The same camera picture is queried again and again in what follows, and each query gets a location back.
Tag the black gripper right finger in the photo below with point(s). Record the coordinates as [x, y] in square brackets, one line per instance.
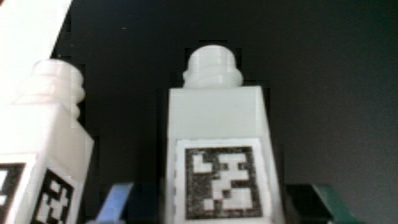
[314, 206]

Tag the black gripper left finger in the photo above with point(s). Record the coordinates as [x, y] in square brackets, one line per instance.
[113, 205]

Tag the white table leg with tag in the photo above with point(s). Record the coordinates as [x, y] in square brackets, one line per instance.
[220, 180]

